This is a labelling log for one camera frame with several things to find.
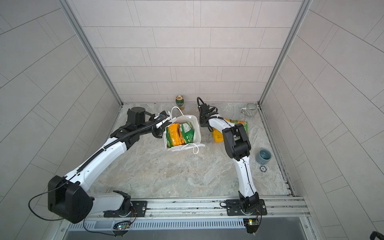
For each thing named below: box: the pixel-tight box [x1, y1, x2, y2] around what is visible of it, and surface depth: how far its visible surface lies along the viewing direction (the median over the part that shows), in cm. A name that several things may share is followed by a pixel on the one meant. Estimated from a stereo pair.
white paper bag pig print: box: [163, 106, 205, 155], surface depth 86 cm
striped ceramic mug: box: [241, 102, 258, 117], surface depth 107 cm
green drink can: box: [175, 95, 184, 107], surface depth 108 cm
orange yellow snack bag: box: [168, 123, 183, 147], surface depth 84 cm
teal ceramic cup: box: [255, 149, 272, 165], surface depth 86 cm
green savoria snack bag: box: [179, 121, 195, 145], surface depth 90 cm
